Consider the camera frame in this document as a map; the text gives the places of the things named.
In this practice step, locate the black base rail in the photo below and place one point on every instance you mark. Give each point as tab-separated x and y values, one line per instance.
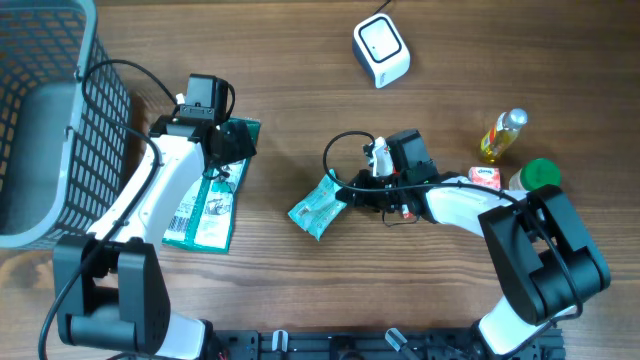
340	345

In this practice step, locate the yellow liquid small bottle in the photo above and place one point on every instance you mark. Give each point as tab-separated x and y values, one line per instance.
503	133

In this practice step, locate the grey plastic mesh basket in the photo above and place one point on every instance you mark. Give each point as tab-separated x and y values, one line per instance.
63	114

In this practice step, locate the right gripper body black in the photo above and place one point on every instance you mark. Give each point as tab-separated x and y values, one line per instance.
375	200

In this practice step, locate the red white carton cup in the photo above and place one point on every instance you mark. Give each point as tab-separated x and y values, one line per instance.
485	176

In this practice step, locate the mint green wipes packet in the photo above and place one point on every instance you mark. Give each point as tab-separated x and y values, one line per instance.
318	209

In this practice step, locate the red stick packet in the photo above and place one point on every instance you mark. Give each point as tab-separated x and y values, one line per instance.
406	214

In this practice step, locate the green lid white jar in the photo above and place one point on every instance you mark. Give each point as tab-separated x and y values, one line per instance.
535	174

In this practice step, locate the white barcode scanner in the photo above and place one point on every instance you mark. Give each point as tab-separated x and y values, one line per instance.
380	50

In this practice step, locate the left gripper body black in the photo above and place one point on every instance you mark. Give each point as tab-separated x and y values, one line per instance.
237	145

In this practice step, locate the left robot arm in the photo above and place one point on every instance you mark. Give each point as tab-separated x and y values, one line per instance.
110	291

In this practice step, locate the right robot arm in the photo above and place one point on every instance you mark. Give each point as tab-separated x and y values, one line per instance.
546	261

